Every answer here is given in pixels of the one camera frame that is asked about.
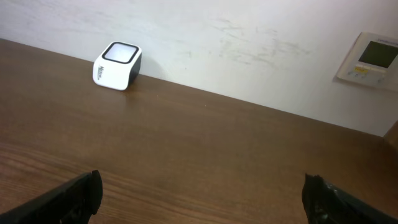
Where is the white barcode scanner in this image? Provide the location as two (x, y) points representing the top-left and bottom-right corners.
(92, 41), (142, 91)

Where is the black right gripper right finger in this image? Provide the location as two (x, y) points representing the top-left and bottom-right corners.
(302, 174), (397, 224)

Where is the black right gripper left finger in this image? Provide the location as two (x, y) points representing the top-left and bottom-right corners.
(1, 170), (103, 224)

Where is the beige wall control panel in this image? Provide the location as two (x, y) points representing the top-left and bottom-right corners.
(336, 32), (397, 91)

